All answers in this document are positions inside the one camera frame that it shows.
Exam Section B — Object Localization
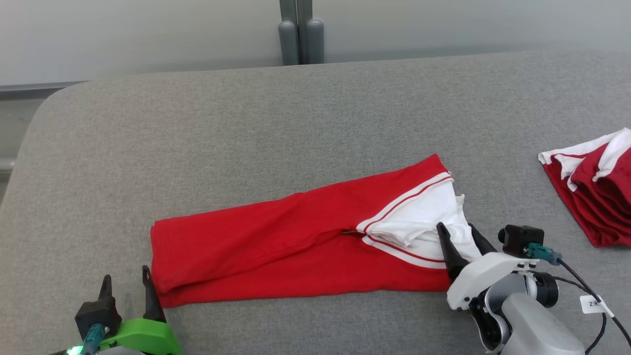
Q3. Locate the red garment with striped white band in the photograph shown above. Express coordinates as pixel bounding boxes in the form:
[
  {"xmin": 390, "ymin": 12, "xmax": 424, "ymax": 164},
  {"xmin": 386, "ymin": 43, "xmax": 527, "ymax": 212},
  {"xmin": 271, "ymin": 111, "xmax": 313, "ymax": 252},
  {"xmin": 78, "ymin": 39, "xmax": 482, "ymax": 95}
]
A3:
[{"xmin": 150, "ymin": 153, "xmax": 483, "ymax": 309}]

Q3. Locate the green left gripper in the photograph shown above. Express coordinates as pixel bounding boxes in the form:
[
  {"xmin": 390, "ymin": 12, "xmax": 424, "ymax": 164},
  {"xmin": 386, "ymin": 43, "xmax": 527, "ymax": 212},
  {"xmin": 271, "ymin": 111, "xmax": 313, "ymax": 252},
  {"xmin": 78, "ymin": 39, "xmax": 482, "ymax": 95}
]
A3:
[{"xmin": 98, "ymin": 265, "xmax": 182, "ymax": 355}]

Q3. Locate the thin black cable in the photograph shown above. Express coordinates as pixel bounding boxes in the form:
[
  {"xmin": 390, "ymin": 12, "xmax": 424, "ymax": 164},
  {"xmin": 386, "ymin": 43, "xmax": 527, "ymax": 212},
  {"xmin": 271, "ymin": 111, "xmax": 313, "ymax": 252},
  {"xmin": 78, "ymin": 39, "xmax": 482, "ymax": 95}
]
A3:
[{"xmin": 552, "ymin": 276, "xmax": 608, "ymax": 355}]

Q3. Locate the white cable label tag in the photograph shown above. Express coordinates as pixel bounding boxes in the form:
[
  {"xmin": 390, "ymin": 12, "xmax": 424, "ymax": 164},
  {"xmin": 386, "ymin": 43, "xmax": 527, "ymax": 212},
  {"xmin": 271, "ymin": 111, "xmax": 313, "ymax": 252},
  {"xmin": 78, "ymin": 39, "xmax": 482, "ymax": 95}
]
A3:
[{"xmin": 580, "ymin": 294, "xmax": 615, "ymax": 319}]

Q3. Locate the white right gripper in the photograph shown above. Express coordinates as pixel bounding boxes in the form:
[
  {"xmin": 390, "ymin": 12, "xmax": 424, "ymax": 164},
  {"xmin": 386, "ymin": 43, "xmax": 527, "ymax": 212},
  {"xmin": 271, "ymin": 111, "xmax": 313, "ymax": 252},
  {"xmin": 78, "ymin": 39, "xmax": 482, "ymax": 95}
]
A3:
[{"xmin": 436, "ymin": 222, "xmax": 560, "ymax": 353}]

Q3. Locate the grey partition post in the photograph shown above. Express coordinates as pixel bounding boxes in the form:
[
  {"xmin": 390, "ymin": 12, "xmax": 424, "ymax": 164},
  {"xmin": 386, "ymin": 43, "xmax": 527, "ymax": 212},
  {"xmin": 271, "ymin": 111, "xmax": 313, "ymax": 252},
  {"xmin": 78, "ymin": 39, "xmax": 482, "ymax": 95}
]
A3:
[{"xmin": 278, "ymin": 0, "xmax": 325, "ymax": 66}]

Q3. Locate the red garment with plain white trim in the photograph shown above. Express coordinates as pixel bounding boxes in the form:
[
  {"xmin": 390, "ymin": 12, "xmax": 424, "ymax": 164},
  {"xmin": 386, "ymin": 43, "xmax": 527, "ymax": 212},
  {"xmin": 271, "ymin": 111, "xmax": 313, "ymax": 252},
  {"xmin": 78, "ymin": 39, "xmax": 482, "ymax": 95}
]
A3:
[{"xmin": 537, "ymin": 127, "xmax": 631, "ymax": 248}]

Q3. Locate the black cable with teal plug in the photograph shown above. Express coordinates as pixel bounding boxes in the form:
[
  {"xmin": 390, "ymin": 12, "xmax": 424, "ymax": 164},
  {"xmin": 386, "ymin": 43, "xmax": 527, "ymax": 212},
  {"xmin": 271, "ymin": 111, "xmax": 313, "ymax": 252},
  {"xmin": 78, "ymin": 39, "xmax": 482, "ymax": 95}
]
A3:
[
  {"xmin": 524, "ymin": 243, "xmax": 631, "ymax": 353},
  {"xmin": 79, "ymin": 323, "xmax": 106, "ymax": 355}
]

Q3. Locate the dark grey wall rail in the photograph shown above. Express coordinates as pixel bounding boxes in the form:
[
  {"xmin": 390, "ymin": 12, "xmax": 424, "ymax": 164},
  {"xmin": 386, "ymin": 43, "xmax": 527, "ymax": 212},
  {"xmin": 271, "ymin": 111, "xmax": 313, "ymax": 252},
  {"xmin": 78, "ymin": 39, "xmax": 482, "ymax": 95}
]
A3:
[{"xmin": 0, "ymin": 81, "xmax": 88, "ymax": 95}]

